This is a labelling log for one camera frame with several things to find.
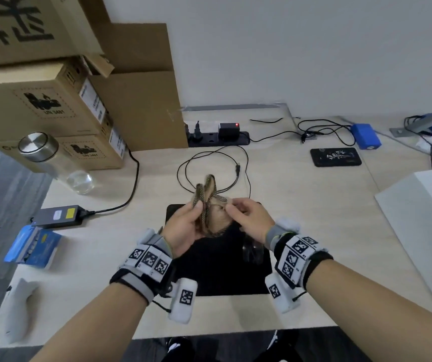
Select person's right hand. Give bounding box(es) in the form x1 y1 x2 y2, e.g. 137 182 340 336
225 198 277 250

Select person's left hand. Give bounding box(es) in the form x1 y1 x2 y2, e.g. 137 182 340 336
161 201 205 259

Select beige sock with patterned trim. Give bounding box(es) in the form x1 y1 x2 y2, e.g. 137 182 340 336
190 174 240 238

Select person's left forearm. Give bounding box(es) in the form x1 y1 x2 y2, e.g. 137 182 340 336
30 283 171 362

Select person's right forearm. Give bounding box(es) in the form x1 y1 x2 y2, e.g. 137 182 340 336
306 259 432 362

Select black mat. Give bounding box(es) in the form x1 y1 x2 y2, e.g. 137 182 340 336
165 203 273 297

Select black power strip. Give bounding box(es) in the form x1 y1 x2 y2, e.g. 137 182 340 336
186 131 250 148

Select black charger with red light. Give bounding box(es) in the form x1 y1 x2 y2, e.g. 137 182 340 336
218 123 241 139

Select black plug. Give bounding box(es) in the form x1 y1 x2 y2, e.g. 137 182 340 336
184 121 203 142

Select black card with white print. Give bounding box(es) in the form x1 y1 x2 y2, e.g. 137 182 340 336
310 147 363 168

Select flat cardboard box with symbol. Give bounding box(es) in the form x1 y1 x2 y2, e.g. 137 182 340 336
0 126 127 174

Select open plain cardboard box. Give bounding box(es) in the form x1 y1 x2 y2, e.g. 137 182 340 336
82 22 189 152

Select person's black trousers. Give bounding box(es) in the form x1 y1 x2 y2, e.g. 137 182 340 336
162 329 356 362

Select black power brick yellow label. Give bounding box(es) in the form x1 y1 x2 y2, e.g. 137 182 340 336
30 205 88 230

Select blue box device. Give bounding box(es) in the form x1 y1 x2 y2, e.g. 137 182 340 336
351 123 382 150

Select glass bottle with steel lid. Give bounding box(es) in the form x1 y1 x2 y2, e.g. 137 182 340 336
18 132 94 195

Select blue and white packet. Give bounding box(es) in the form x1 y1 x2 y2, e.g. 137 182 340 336
4 225 63 270

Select cardboard box with black symbol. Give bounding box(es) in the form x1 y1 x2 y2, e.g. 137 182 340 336
0 56 108 142

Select white box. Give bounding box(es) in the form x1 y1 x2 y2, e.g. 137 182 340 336
374 167 432 320

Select white handheld controller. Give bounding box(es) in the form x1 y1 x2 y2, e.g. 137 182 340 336
2 278 40 345

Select grey monitor stand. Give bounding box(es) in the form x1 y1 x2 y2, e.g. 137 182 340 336
389 110 432 138

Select large printed cardboard box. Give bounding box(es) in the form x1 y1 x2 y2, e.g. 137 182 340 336
0 0 105 69

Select looped black cable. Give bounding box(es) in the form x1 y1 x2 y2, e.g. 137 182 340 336
177 145 253 199

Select white marker-tagged wrist camera rig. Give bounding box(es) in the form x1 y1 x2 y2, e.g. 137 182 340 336
109 228 199 325
264 218 334 314

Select black power brick cable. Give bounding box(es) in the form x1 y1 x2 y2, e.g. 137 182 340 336
84 148 140 217

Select thin black cable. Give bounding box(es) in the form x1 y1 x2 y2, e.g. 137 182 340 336
298 119 357 147

